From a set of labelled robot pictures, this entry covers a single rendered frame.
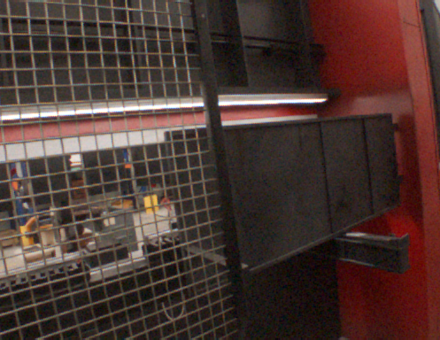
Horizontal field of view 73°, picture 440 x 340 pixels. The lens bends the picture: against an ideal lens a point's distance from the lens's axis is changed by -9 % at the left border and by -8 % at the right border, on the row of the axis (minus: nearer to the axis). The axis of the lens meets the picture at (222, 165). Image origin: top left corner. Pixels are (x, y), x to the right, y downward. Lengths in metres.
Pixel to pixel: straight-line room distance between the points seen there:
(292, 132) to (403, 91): 0.74
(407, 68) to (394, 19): 0.24
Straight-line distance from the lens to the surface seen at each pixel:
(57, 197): 1.22
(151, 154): 1.30
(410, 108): 1.65
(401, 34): 1.70
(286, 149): 1.05
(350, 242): 1.39
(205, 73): 0.59
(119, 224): 4.09
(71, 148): 1.23
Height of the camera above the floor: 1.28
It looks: 3 degrees down
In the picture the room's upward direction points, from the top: 8 degrees counter-clockwise
